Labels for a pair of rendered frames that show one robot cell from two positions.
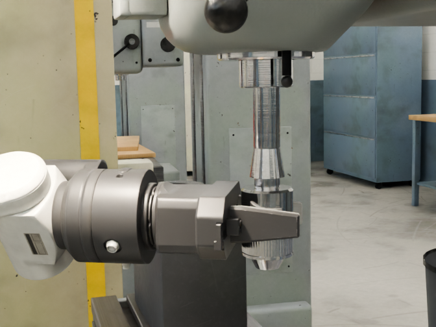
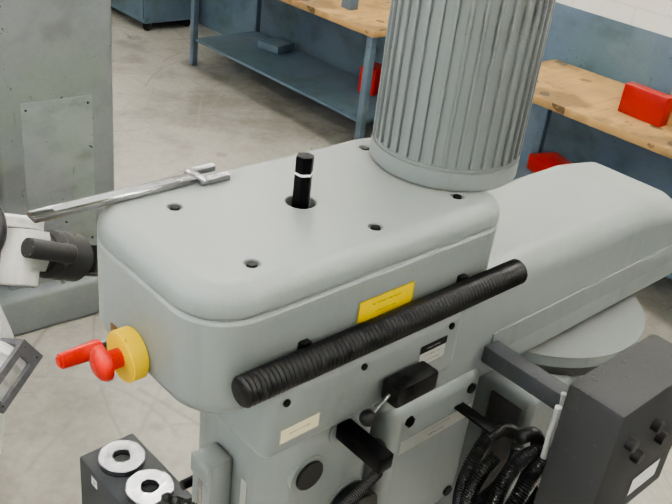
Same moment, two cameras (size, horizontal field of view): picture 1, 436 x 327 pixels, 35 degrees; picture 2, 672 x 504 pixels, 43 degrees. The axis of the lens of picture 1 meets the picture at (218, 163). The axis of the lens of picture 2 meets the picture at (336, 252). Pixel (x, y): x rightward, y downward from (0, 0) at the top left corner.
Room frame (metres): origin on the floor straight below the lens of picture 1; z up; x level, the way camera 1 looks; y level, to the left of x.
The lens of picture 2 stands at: (-0.19, 0.36, 2.34)
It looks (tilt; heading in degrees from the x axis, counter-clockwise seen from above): 29 degrees down; 330
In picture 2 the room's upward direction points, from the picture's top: 7 degrees clockwise
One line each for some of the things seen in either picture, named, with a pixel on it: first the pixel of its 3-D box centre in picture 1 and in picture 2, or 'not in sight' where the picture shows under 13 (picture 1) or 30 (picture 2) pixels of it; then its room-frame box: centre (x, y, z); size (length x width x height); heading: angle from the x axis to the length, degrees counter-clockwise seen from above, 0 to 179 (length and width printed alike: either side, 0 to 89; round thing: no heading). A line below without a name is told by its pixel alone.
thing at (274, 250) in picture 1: (267, 226); not in sight; (0.62, -0.04, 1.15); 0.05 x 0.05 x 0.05
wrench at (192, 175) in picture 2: not in sight; (133, 192); (0.68, 0.14, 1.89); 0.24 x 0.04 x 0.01; 106
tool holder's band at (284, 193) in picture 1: (266, 193); not in sight; (0.62, -0.04, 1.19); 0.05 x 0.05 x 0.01
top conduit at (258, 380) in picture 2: not in sight; (396, 321); (0.49, -0.12, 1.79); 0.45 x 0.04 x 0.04; 106
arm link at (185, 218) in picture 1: (169, 218); not in sight; (0.64, 0.05, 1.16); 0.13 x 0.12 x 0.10; 171
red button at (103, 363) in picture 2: not in sight; (108, 361); (0.55, 0.20, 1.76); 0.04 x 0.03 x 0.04; 16
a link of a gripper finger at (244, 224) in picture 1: (263, 226); not in sight; (0.59, -0.04, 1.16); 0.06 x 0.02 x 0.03; 81
